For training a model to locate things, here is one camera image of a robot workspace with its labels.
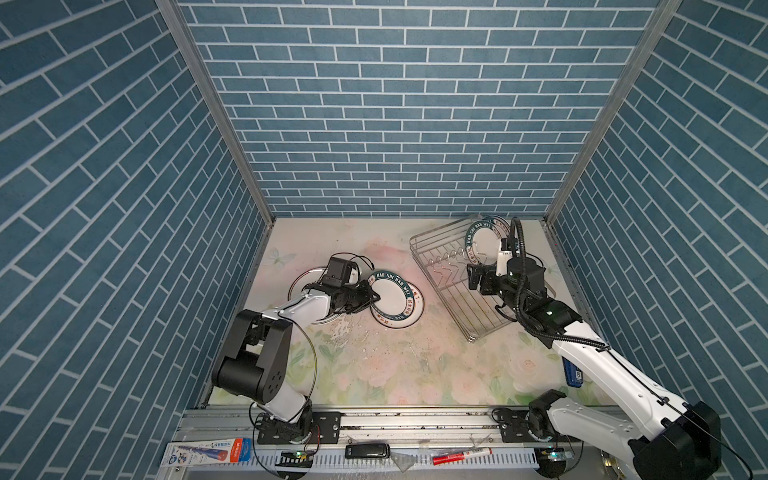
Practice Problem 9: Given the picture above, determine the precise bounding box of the green led circuit board right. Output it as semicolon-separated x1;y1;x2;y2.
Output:
535;448;569;479

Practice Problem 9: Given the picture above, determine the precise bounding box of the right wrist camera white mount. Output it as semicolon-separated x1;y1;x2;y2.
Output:
496;237;519;276

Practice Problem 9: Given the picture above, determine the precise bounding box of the green led circuit board left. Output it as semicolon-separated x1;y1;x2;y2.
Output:
275;451;315;470

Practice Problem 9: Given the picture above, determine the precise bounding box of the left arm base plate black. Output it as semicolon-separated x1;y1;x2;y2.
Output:
256;411;342;445

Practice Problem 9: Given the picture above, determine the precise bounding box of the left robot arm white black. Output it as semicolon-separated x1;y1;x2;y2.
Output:
211;280;380;424

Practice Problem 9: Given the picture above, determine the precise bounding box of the metal wire dish rack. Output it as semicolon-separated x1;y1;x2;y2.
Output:
409;215;523;343

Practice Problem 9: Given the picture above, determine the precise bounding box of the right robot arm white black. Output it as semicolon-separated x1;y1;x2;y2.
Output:
466;257;722;479

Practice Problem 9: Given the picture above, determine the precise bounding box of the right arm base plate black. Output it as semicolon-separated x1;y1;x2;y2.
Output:
490;407;578;444

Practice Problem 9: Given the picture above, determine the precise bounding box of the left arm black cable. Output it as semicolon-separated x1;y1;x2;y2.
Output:
248;251;376;478

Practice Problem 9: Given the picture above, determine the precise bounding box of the green led circuit board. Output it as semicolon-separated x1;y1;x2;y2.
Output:
275;451;315;470
535;448;569;479

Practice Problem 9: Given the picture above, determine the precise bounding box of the aluminium mounting rail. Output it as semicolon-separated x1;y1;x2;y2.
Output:
173;404;661;448

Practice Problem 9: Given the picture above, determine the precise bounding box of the blue box by right arm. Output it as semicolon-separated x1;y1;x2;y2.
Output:
562;358;584;388

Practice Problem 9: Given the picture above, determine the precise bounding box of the white slotted cable duct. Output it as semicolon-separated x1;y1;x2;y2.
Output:
241;448;538;474

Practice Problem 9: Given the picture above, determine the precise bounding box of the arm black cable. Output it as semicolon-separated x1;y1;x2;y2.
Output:
508;217;754;480
248;251;376;478

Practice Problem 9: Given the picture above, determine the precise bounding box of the black remote device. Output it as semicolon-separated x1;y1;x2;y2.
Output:
344;442;391;460

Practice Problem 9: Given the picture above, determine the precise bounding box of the white red blue box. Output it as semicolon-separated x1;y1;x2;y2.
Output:
159;438;253;468

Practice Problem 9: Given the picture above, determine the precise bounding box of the red marker pen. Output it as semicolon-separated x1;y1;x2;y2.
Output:
432;448;493;466

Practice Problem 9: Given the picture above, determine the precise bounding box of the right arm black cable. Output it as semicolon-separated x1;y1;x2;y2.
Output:
508;217;754;480

